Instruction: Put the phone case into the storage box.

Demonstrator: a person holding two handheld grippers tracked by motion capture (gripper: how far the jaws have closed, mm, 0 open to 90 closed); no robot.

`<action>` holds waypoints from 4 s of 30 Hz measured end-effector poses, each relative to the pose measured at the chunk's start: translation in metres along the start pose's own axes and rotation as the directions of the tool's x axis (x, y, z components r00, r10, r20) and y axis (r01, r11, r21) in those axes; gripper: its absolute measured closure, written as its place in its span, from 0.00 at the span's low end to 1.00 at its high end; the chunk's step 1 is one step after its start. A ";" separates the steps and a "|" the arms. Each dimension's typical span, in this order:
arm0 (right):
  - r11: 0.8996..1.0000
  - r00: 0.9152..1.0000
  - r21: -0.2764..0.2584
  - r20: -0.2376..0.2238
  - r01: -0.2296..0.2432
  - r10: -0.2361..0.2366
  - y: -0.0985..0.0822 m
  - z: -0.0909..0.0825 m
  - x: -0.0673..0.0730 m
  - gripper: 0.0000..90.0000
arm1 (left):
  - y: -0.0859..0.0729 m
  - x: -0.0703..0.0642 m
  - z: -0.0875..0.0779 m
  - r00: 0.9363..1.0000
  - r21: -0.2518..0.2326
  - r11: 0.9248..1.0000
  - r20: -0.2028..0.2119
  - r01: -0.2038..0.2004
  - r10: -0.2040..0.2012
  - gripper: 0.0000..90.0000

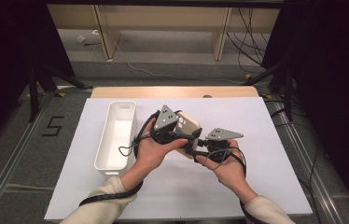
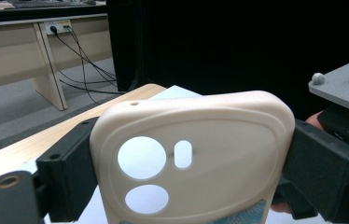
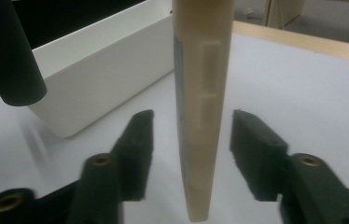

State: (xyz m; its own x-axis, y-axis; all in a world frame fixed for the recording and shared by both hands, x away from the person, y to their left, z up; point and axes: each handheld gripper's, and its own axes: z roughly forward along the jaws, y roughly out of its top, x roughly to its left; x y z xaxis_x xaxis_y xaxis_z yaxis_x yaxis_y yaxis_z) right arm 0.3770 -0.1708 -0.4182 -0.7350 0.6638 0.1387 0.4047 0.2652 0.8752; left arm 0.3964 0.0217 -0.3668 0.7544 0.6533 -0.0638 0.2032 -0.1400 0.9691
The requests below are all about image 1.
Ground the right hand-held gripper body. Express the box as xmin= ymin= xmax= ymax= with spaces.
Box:
xmin=203 ymin=127 xmax=244 ymax=162

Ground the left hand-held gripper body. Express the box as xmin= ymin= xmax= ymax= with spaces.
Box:
xmin=149 ymin=105 xmax=185 ymax=145

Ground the beige printed phone case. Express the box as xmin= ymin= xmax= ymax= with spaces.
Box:
xmin=175 ymin=111 xmax=202 ymax=161

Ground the white plastic storage box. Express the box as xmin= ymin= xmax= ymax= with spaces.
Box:
xmin=93 ymin=101 xmax=137 ymax=176

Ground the person's right hand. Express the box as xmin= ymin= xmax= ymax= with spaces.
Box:
xmin=196 ymin=139 xmax=248 ymax=194

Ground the person's left hand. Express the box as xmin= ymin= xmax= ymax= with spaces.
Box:
xmin=134 ymin=117 xmax=189 ymax=173

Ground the white table cover sheet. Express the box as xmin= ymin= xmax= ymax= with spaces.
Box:
xmin=44 ymin=96 xmax=314 ymax=221

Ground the black metal stand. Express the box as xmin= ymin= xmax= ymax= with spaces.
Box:
xmin=27 ymin=63 xmax=94 ymax=123
xmin=241 ymin=59 xmax=295 ymax=123

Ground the black curtain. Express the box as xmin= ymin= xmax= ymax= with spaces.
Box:
xmin=0 ymin=0 xmax=76 ymax=150
xmin=260 ymin=0 xmax=349 ymax=216

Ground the right hand-held gripper cable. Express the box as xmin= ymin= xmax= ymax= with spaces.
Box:
xmin=202 ymin=147 xmax=259 ymax=224

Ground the hand-held gripper cable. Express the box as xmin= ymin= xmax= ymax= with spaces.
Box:
xmin=202 ymin=147 xmax=259 ymax=224
xmin=78 ymin=109 xmax=161 ymax=207

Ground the white floor cable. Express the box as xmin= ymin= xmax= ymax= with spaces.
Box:
xmin=106 ymin=29 xmax=245 ymax=85

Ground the metal floor rail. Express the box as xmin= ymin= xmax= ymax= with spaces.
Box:
xmin=0 ymin=90 xmax=55 ymax=224
xmin=269 ymin=94 xmax=342 ymax=224

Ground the bundle of black hanging cables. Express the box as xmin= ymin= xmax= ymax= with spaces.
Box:
xmin=226 ymin=7 xmax=276 ymax=74

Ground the left hand-held gripper cable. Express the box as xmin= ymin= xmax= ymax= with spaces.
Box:
xmin=78 ymin=109 xmax=161 ymax=207

